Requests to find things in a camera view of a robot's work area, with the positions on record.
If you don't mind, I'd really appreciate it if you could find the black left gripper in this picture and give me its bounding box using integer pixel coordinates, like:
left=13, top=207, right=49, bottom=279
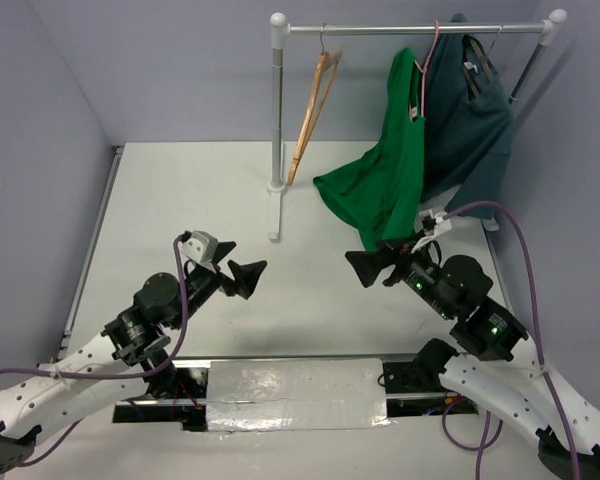
left=169, top=242, right=266, bottom=330

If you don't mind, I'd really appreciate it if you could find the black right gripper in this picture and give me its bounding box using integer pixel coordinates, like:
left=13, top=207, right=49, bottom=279
left=342, top=228, right=454, bottom=318

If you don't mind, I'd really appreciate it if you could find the green t shirt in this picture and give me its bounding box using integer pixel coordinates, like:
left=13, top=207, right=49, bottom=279
left=313, top=48, right=425, bottom=250

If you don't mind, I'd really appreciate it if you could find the pink wire hanger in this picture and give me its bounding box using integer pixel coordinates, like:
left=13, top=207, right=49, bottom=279
left=416, top=20, right=440, bottom=117

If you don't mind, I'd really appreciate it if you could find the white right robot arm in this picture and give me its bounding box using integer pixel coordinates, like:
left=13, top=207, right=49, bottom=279
left=345, top=239, right=600, bottom=479

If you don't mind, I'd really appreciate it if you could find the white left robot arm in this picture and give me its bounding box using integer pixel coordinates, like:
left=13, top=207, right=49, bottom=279
left=0, top=261, right=267, bottom=475

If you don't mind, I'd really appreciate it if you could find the teal t shirt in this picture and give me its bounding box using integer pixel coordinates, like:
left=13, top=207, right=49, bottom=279
left=421, top=34, right=515, bottom=211

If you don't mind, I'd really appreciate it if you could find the wooden hanger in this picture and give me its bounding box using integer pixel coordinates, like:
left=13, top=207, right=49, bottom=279
left=286, top=24, right=342, bottom=186

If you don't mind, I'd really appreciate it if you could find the dark hanger with teal shirt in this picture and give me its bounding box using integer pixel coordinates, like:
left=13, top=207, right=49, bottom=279
left=460, top=35, right=506, bottom=104

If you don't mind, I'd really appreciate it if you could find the white metal clothes rack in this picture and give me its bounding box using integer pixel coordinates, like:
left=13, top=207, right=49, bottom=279
left=266, top=1, right=568, bottom=243

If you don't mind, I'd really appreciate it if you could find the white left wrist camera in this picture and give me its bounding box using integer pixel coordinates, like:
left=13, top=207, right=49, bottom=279
left=180, top=230, right=227, bottom=270

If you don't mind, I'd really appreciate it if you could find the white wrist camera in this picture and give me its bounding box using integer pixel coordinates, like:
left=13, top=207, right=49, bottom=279
left=180, top=230, right=227, bottom=270
left=411, top=209, right=453, bottom=253

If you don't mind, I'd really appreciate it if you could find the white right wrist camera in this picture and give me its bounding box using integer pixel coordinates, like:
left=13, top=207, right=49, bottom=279
left=411, top=209, right=453, bottom=253

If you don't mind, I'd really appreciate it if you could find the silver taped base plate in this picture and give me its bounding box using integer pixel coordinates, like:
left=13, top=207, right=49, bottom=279
left=112, top=355, right=459, bottom=433

